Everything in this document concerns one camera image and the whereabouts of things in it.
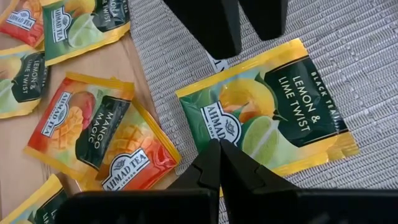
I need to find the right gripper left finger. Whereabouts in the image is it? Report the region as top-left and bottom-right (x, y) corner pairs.
(55, 139), (221, 224)

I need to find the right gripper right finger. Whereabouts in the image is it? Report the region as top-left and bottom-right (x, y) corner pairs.
(221, 139), (398, 224)

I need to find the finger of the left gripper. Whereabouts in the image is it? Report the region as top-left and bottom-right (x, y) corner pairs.
(238, 0), (289, 41)
(163, 0), (243, 60)

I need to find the orange mango tea packet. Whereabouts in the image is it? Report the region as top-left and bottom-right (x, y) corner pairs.
(23, 72), (136, 180)
(76, 99), (183, 193)
(0, 0), (45, 48)

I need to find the grey woven placemat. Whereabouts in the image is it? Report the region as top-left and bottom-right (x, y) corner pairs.
(129, 0), (398, 224)

